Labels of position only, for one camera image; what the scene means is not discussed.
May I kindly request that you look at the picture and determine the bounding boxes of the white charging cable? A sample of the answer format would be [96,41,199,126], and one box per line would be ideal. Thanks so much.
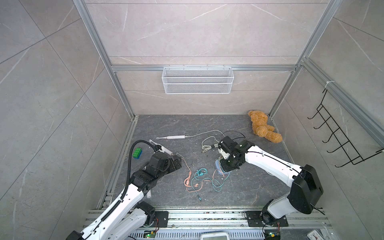
[185,129,226,154]

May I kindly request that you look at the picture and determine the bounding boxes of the teal charging cable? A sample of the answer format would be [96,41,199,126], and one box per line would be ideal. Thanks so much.
[190,167,232,202]

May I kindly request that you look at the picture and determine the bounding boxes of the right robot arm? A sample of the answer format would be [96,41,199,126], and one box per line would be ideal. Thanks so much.
[217,137,324,226]

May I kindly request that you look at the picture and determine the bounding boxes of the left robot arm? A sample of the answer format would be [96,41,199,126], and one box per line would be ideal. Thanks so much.
[67,140,183,240]

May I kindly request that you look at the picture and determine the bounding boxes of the blue power strip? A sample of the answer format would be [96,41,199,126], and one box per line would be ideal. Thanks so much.
[215,159,230,176]

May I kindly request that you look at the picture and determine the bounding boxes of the green toy block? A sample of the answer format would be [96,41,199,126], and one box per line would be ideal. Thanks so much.
[132,148,143,159]

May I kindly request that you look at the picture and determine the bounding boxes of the brown teddy bear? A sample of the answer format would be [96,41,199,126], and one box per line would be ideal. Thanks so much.
[248,111,283,143]

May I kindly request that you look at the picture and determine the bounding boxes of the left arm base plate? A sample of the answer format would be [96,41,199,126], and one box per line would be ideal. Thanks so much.
[144,211,169,228]

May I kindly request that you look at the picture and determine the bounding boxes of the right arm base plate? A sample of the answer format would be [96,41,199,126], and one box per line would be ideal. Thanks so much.
[245,211,289,227]

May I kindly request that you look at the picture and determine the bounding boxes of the white wire mesh basket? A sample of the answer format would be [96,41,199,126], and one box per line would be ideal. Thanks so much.
[162,67,235,95]

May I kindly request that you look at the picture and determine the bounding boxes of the black wall hook rack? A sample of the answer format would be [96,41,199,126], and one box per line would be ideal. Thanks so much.
[307,90,384,168]

